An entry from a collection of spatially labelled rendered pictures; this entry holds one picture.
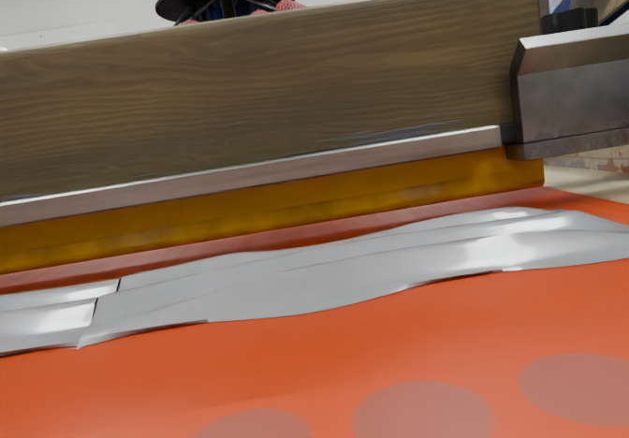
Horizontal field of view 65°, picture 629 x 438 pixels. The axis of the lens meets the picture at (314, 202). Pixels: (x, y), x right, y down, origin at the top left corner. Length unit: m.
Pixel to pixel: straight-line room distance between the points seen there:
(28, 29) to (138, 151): 4.70
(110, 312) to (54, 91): 0.11
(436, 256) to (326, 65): 0.11
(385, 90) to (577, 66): 0.08
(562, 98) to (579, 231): 0.09
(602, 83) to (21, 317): 0.24
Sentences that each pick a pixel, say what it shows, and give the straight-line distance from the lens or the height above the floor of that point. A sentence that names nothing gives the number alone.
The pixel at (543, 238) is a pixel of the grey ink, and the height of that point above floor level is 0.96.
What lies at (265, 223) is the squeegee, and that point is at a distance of 0.24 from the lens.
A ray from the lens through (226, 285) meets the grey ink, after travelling 0.16.
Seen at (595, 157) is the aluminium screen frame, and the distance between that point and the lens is 0.35.
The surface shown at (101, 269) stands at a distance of 0.26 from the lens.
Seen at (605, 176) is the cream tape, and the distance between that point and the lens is 0.32.
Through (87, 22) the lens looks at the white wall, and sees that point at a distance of 4.76.
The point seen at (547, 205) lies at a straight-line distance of 0.25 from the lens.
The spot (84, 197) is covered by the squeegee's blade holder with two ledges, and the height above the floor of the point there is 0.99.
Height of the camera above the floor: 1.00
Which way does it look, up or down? 8 degrees down
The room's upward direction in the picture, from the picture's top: 9 degrees counter-clockwise
